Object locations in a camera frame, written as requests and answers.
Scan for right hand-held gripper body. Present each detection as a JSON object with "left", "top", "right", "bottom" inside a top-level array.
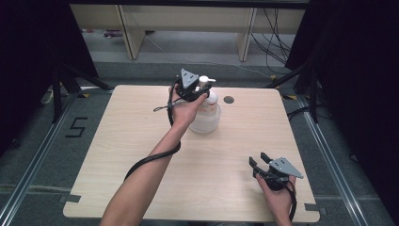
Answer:
[{"left": 254, "top": 156, "right": 305, "bottom": 192}]

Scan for grey wrist cord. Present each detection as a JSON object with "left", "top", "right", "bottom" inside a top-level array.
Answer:
[{"left": 152, "top": 101, "right": 184, "bottom": 113}]

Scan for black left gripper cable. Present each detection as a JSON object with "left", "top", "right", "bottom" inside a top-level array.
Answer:
[{"left": 123, "top": 79, "right": 183, "bottom": 183}]

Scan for black metal stand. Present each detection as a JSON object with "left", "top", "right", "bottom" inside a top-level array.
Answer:
[
  {"left": 264, "top": 59, "right": 320, "bottom": 124},
  {"left": 50, "top": 62, "right": 114, "bottom": 124}
]

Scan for beige wooden desk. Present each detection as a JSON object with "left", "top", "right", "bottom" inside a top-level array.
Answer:
[{"left": 70, "top": 3, "right": 307, "bottom": 62}]

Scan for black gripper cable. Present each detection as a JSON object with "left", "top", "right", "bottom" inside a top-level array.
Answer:
[
  {"left": 283, "top": 178, "right": 298, "bottom": 222},
  {"left": 123, "top": 79, "right": 183, "bottom": 183}
]

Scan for hanging black cables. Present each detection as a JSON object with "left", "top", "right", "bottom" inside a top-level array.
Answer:
[{"left": 250, "top": 8, "right": 294, "bottom": 75}]

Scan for person's left hand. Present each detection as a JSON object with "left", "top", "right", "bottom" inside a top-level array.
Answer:
[{"left": 168, "top": 85, "right": 209, "bottom": 128}]

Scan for black floor cable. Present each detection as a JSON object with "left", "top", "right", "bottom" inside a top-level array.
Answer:
[{"left": 286, "top": 105, "right": 314, "bottom": 121}]

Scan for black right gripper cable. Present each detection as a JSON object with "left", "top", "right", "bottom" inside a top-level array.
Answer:
[{"left": 283, "top": 178, "right": 298, "bottom": 222}]

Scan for black curtain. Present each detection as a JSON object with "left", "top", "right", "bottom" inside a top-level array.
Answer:
[
  {"left": 0, "top": 0, "right": 100, "bottom": 154},
  {"left": 284, "top": 0, "right": 399, "bottom": 218}
]

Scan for metal floor rail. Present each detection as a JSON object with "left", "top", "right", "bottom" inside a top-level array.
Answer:
[
  {"left": 297, "top": 95, "right": 369, "bottom": 226},
  {"left": 0, "top": 92, "right": 79, "bottom": 226}
]

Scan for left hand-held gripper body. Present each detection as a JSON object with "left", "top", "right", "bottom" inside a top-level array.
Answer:
[{"left": 174, "top": 68, "right": 205, "bottom": 103}]

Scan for person's right hand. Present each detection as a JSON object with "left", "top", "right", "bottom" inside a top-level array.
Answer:
[{"left": 255, "top": 173, "right": 297, "bottom": 226}]

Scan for white pump bottle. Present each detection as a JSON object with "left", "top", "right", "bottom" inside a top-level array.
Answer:
[{"left": 197, "top": 74, "right": 220, "bottom": 125}]

